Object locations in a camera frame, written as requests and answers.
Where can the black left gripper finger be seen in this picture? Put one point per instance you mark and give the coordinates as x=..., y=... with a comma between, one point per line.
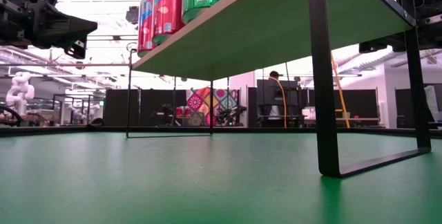
x=62, y=27
x=76, y=50

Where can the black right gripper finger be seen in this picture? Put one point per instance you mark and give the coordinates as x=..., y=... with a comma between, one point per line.
x=372, y=47
x=431, y=39

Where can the red Fanta can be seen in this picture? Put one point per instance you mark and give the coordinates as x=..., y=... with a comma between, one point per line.
x=168, y=6
x=145, y=23

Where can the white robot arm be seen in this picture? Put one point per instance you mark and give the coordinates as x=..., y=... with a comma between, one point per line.
x=20, y=92
x=81, y=110

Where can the black distant robot arm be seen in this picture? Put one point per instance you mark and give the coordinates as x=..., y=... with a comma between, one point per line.
x=165, y=113
x=229, y=113

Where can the black partition panel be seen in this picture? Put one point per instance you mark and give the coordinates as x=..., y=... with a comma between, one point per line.
x=362, y=103
x=138, y=106
x=400, y=99

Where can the clear plastic bag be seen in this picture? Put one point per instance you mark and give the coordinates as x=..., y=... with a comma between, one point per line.
x=434, y=101

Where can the long wooden table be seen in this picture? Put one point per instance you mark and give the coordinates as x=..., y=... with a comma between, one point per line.
x=359, y=119

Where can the black bag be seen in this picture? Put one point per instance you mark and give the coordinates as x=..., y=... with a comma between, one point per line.
x=400, y=121

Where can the wooden board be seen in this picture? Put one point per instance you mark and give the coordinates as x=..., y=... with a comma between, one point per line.
x=276, y=27

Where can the person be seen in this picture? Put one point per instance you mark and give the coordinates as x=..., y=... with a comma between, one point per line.
x=274, y=74

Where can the black equipment cabinet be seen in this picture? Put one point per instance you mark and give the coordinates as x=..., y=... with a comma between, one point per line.
x=276, y=96

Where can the red box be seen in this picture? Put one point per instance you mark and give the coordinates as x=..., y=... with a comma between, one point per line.
x=183, y=111

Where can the colourful patterned panel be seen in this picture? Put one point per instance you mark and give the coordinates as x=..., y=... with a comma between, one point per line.
x=203, y=106

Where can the green table mat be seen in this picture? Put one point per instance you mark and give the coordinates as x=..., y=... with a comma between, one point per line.
x=207, y=182

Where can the black hanging camera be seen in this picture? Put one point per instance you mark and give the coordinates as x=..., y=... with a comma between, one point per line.
x=133, y=15

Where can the black aluminium rig frame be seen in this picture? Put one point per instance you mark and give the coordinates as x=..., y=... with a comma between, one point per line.
x=52, y=130

